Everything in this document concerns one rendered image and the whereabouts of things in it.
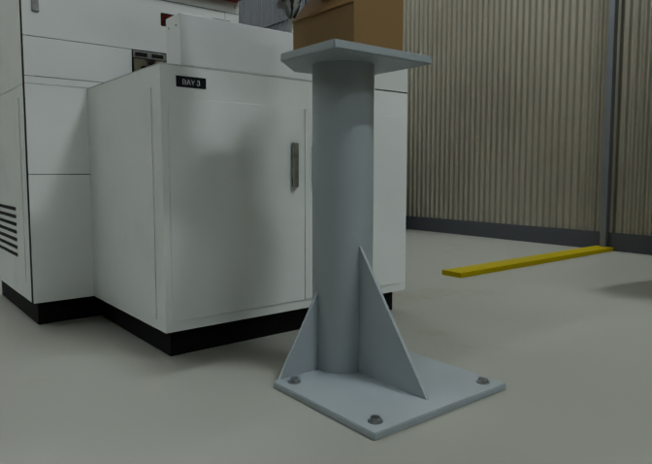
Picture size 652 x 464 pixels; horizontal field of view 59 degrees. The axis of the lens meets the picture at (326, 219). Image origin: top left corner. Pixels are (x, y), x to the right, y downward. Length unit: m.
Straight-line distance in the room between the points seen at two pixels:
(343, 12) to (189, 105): 0.52
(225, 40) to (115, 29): 0.65
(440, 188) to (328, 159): 3.73
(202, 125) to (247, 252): 0.40
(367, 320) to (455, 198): 3.63
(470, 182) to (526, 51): 1.09
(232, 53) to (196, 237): 0.54
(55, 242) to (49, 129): 0.38
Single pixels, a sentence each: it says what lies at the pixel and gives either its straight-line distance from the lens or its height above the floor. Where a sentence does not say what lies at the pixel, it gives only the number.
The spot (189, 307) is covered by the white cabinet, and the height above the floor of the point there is 0.15.
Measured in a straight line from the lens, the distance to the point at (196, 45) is 1.72.
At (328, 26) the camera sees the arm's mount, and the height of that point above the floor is 0.88.
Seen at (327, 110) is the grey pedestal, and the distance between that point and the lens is 1.46.
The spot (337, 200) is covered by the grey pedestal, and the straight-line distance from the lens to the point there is 1.45.
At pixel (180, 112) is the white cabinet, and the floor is 0.69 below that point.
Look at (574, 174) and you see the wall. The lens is 4.45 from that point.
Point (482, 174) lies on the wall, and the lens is 4.87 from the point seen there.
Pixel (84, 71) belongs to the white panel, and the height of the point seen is 0.88.
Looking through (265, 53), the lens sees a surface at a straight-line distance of 1.83.
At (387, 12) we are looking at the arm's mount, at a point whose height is 0.91.
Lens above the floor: 0.53
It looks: 5 degrees down
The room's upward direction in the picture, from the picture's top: straight up
